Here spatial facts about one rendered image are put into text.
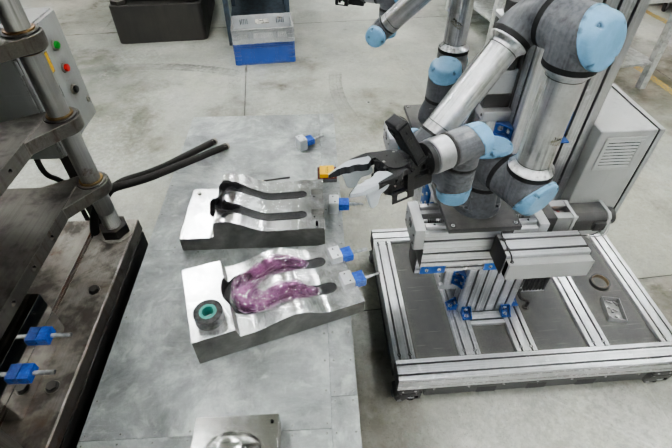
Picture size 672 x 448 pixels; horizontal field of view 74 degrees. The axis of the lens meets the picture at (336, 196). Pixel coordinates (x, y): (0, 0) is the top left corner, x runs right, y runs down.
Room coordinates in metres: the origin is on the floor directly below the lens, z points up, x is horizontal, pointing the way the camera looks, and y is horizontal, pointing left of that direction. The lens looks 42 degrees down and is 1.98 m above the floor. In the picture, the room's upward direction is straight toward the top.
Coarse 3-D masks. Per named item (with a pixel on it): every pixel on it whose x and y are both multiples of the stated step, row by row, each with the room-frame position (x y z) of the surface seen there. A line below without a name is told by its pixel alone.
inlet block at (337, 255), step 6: (336, 246) 0.97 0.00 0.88; (348, 246) 0.99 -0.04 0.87; (330, 252) 0.95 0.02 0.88; (336, 252) 0.95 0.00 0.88; (342, 252) 0.96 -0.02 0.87; (348, 252) 0.96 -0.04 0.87; (354, 252) 0.97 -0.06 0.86; (330, 258) 0.94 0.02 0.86; (336, 258) 0.93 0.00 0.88; (342, 258) 0.93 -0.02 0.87; (348, 258) 0.94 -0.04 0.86
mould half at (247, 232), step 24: (216, 192) 1.27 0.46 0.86; (240, 192) 1.19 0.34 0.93; (192, 216) 1.14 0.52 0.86; (216, 216) 1.06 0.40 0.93; (240, 216) 1.08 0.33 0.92; (192, 240) 1.03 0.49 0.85; (216, 240) 1.03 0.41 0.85; (240, 240) 1.04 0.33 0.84; (264, 240) 1.04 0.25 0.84; (288, 240) 1.05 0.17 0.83; (312, 240) 1.05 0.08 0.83
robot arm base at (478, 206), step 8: (472, 192) 0.97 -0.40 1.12; (480, 192) 0.96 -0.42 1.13; (488, 192) 0.96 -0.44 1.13; (472, 200) 0.97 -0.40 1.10; (480, 200) 0.96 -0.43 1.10; (488, 200) 0.96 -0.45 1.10; (496, 200) 0.99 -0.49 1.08; (456, 208) 0.98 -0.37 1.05; (464, 208) 0.97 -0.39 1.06; (472, 208) 0.96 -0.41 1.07; (480, 208) 0.95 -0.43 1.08; (488, 208) 0.95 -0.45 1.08; (496, 208) 0.97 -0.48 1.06; (472, 216) 0.95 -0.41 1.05; (480, 216) 0.95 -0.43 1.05; (488, 216) 0.95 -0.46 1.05
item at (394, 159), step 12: (420, 144) 0.73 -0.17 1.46; (384, 156) 0.69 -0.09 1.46; (396, 156) 0.69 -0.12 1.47; (408, 156) 0.68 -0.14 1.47; (432, 156) 0.70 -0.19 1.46; (384, 168) 0.65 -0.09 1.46; (396, 168) 0.65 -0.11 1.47; (408, 168) 0.66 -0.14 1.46; (420, 168) 0.70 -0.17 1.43; (432, 168) 0.69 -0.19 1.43; (408, 180) 0.66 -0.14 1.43; (420, 180) 0.69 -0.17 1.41; (384, 192) 0.66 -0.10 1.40; (396, 192) 0.65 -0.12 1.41; (408, 192) 0.65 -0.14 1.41
